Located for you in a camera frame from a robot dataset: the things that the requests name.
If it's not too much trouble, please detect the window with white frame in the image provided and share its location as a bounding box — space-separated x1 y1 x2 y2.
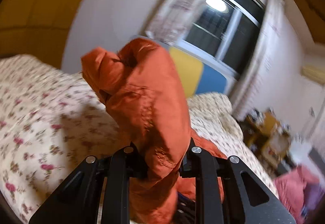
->
177 0 265 79

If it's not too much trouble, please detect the right floral curtain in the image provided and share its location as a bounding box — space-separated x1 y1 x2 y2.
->
230 0 285 121

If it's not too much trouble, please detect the floral bed quilt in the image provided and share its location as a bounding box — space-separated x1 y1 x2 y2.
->
1 54 279 223

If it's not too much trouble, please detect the wooden wardrobe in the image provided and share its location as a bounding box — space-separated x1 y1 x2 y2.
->
1 0 82 68

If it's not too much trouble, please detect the pink cloth pile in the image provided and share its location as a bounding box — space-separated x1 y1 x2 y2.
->
274 165 324 223

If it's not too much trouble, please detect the orange quilted down jacket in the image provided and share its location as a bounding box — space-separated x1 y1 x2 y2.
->
81 38 224 223

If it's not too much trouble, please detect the wooden side table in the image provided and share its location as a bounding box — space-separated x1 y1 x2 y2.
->
239 109 291 166

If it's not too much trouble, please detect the grey yellow blue headboard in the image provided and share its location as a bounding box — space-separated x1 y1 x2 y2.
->
119 36 228 100

